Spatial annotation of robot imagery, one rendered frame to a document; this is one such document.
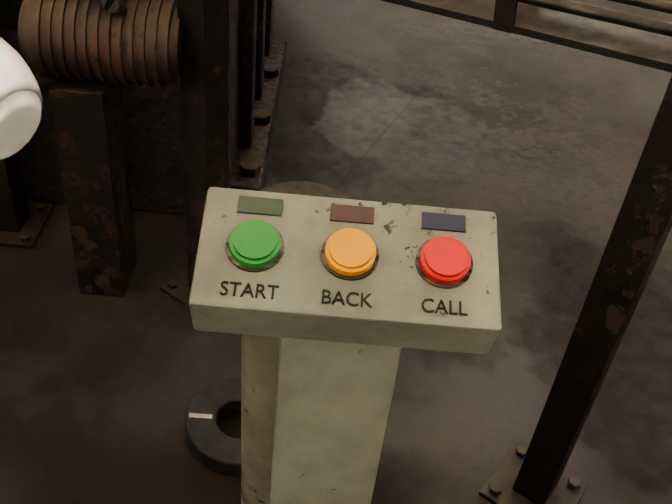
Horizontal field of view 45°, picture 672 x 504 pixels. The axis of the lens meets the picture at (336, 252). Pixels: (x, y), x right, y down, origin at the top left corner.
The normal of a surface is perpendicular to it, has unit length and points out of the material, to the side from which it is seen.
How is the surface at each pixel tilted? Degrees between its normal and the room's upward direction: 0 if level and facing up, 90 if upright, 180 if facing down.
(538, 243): 0
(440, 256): 20
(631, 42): 6
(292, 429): 90
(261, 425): 90
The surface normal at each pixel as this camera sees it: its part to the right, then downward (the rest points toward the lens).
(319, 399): -0.03, 0.64
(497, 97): 0.09, -0.76
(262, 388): -0.54, 0.51
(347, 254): 0.07, -0.51
